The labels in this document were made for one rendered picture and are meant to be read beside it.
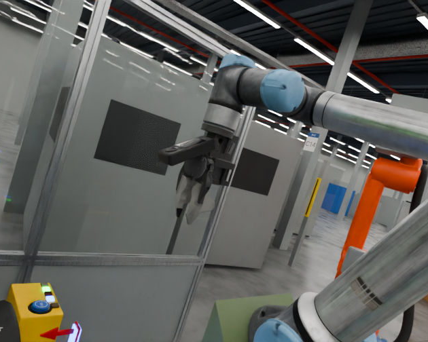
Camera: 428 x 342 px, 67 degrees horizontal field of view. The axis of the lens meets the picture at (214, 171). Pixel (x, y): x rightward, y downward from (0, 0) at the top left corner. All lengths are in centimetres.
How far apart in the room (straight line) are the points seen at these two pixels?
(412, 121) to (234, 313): 51
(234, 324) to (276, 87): 49
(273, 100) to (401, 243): 31
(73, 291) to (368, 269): 126
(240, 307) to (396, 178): 340
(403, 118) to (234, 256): 432
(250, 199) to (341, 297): 413
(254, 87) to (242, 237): 423
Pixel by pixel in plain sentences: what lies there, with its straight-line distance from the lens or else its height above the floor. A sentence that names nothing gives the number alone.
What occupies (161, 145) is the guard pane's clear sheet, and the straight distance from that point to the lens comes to 147.
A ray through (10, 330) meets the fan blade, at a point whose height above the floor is 118.
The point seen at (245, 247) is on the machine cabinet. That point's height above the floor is 36.
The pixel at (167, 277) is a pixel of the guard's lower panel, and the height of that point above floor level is 89.
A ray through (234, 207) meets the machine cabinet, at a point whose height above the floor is 91.
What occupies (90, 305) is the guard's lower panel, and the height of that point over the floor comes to 77.
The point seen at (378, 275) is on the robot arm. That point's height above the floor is 149.
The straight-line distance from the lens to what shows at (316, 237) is 840.
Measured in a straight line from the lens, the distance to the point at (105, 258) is 152.
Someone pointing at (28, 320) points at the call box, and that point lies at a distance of 95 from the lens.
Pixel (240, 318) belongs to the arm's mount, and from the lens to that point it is 78.
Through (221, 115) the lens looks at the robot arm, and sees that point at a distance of 67.
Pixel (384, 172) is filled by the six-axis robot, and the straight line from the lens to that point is 405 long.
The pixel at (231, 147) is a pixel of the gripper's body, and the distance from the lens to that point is 71.
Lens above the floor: 159
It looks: 4 degrees down
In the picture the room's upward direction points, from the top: 18 degrees clockwise
